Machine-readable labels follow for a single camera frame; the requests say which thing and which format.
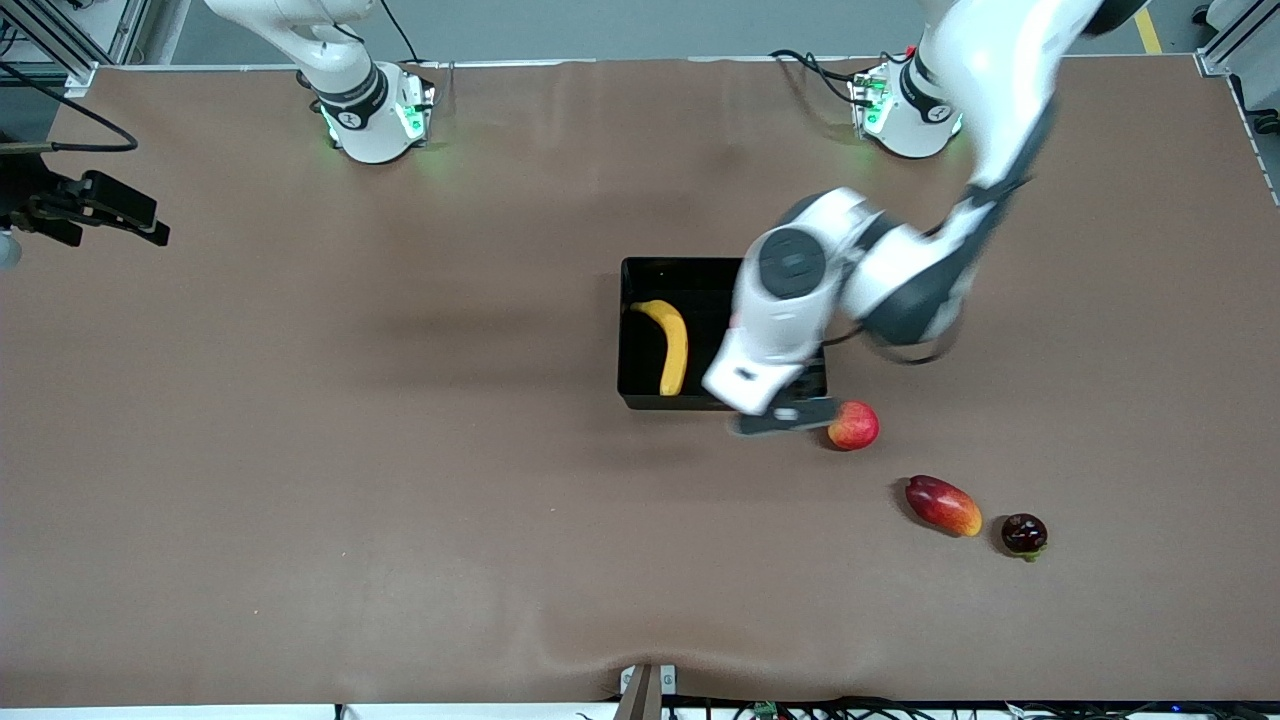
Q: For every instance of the yellow banana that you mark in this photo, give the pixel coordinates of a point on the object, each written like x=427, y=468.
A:
x=675, y=345

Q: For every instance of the black plastic box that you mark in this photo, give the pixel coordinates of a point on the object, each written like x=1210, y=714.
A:
x=638, y=370

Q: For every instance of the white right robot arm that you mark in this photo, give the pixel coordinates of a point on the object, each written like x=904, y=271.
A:
x=350, y=90

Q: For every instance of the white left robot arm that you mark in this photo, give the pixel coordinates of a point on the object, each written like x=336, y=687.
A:
x=1000, y=60

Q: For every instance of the red yellow apple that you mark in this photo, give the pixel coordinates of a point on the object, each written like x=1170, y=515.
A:
x=858, y=425

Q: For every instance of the left gripper black bar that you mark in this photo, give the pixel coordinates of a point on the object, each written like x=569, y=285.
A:
x=790, y=418

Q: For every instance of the red yellow mango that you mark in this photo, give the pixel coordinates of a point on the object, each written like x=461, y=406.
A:
x=943, y=505

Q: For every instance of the dark maroon round fruit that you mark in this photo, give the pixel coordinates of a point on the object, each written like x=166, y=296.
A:
x=1024, y=533

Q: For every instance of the brown table cloth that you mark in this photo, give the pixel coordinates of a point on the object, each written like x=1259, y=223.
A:
x=400, y=500

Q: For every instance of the aluminium frame profile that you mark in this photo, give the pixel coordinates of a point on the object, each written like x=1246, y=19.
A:
x=1235, y=40
x=125, y=30

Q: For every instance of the metal table clamp bracket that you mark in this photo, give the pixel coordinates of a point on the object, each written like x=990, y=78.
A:
x=640, y=695

